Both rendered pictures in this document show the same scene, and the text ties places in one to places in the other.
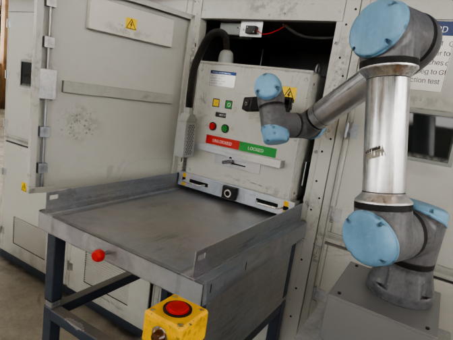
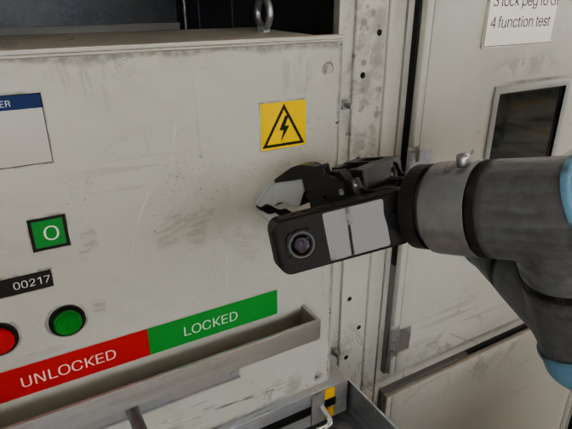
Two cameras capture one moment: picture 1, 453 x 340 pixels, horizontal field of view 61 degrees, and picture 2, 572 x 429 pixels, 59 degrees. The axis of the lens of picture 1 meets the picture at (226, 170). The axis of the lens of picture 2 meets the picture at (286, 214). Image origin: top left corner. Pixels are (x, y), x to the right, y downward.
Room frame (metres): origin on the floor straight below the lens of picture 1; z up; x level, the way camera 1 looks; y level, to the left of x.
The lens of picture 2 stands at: (1.13, 0.28, 1.44)
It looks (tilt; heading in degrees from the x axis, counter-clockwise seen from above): 24 degrees down; 300
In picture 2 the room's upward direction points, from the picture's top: straight up
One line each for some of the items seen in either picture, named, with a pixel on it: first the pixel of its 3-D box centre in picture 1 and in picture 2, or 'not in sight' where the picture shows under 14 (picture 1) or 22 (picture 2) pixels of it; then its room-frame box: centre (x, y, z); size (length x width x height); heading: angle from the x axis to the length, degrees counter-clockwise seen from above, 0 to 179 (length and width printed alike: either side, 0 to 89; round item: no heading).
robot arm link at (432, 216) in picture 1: (414, 228); not in sight; (0.86, -0.45, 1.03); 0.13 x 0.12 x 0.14; 126
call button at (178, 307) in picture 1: (177, 310); not in sight; (0.59, 0.05, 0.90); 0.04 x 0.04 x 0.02
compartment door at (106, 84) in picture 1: (117, 95); not in sight; (1.51, 0.46, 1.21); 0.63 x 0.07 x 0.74; 134
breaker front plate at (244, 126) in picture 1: (240, 129); (142, 294); (1.49, -0.03, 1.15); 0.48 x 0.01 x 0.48; 60
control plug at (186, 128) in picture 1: (186, 135); not in sight; (1.54, 0.18, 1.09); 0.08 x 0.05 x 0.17; 150
